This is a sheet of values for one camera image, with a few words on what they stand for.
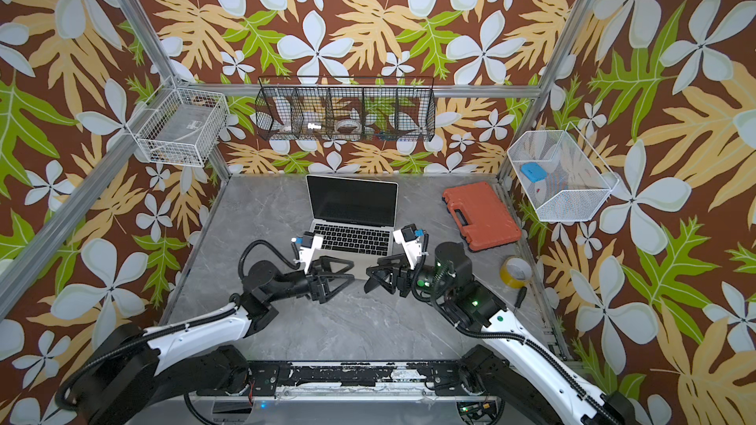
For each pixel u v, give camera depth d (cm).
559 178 84
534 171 86
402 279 59
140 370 41
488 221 102
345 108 97
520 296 87
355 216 107
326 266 72
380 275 64
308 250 65
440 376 75
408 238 61
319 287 60
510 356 48
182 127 86
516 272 94
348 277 63
